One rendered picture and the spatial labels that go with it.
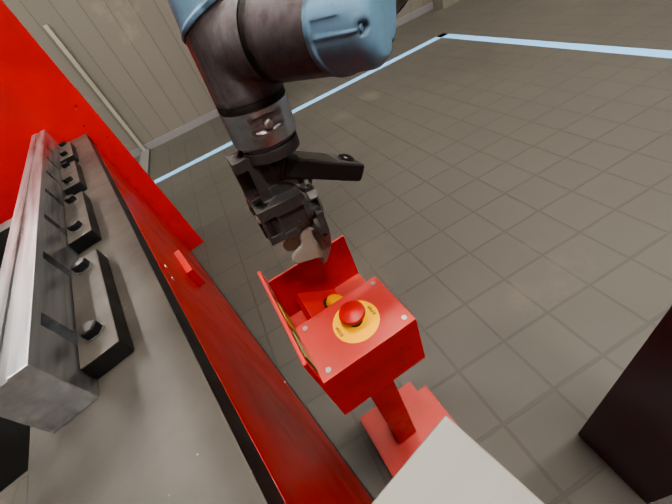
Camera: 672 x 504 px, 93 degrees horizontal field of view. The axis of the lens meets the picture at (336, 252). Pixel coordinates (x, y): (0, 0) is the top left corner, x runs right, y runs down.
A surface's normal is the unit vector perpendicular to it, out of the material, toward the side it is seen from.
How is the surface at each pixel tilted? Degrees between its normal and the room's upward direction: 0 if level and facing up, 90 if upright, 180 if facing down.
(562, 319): 0
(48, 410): 90
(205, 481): 0
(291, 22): 68
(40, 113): 90
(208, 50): 83
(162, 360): 0
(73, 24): 90
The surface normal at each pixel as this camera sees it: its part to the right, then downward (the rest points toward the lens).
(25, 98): 0.61, 0.41
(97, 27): 0.41, 0.55
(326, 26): -0.40, 0.62
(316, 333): -0.30, -0.67
